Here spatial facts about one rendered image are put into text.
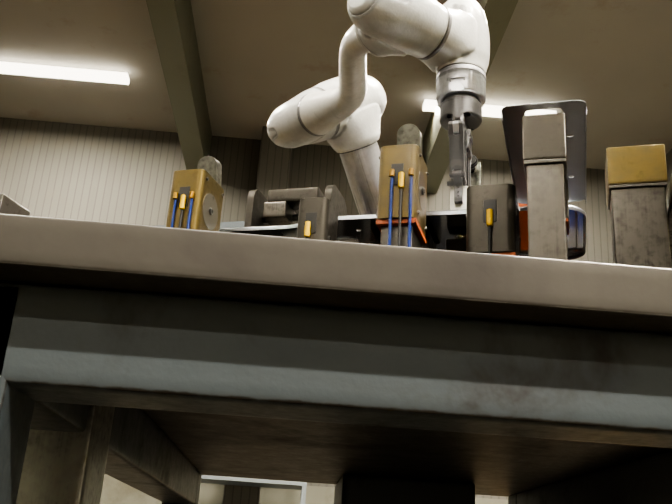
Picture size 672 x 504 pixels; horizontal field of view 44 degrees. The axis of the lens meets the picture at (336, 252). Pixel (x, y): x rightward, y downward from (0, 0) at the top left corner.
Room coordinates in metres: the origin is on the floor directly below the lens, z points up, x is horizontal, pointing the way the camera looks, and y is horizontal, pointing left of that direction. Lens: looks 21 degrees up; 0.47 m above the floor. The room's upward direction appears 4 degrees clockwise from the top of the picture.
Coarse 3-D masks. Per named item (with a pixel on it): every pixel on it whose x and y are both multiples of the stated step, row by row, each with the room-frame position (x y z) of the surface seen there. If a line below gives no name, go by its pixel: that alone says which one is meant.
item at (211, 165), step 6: (210, 156) 1.26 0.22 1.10; (198, 162) 1.27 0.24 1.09; (204, 162) 1.27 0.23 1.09; (210, 162) 1.26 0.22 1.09; (216, 162) 1.26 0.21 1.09; (198, 168) 1.27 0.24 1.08; (204, 168) 1.27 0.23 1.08; (210, 168) 1.26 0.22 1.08; (216, 168) 1.26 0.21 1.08; (210, 174) 1.27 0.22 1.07; (216, 174) 1.26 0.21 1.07; (216, 180) 1.27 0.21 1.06
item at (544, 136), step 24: (528, 120) 0.87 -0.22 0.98; (552, 120) 0.86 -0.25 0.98; (528, 144) 0.87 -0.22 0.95; (552, 144) 0.86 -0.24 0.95; (528, 168) 0.87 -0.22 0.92; (552, 168) 0.86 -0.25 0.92; (528, 192) 0.87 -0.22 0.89; (552, 192) 0.86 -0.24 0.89; (528, 216) 0.87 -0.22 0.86; (552, 216) 0.86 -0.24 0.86; (528, 240) 0.87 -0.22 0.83; (552, 240) 0.87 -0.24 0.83
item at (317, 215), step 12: (300, 204) 1.16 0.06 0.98; (312, 204) 1.16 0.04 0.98; (324, 204) 1.15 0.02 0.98; (300, 216) 1.16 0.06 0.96; (312, 216) 1.15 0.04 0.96; (324, 216) 1.15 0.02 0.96; (336, 216) 1.20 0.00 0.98; (300, 228) 1.16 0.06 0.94; (312, 228) 1.15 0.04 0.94; (324, 228) 1.15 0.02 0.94; (336, 228) 1.20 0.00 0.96; (336, 240) 1.21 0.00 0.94
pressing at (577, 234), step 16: (576, 208) 1.13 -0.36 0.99; (352, 224) 1.27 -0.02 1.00; (368, 224) 1.27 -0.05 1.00; (432, 224) 1.25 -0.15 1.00; (448, 224) 1.25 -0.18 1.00; (464, 224) 1.24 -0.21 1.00; (576, 224) 1.21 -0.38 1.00; (368, 240) 1.34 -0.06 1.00; (576, 240) 1.27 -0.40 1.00; (576, 256) 1.33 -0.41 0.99
